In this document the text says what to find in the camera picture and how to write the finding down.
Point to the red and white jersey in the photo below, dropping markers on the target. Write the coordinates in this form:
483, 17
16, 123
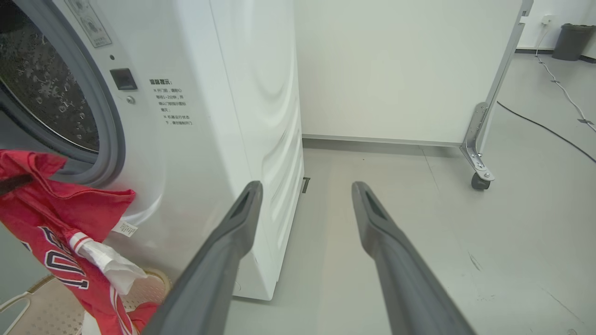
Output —
46, 209

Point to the cream perforated laundry basket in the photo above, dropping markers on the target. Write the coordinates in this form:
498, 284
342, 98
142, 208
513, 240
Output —
46, 311

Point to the white partition panel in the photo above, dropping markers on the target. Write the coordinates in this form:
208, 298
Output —
396, 70

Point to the dark grey trash bin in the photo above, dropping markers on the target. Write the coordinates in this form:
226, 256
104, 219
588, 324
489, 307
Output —
572, 44

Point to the grey warning sticker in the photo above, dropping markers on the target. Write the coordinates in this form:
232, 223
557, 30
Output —
91, 25

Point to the metal leg with caster wheel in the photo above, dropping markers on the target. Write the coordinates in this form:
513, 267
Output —
475, 149

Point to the black text notice sticker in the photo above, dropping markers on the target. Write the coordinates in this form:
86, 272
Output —
170, 102

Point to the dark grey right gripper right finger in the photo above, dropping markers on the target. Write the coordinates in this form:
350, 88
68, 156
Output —
405, 288

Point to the white front-load washing machine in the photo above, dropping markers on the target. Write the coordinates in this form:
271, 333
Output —
209, 93

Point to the white wall socket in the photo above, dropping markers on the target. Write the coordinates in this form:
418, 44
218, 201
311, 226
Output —
546, 19

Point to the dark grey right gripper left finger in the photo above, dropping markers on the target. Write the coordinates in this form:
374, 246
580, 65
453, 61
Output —
209, 279

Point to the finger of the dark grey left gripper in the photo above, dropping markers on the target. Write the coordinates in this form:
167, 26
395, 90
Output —
14, 184

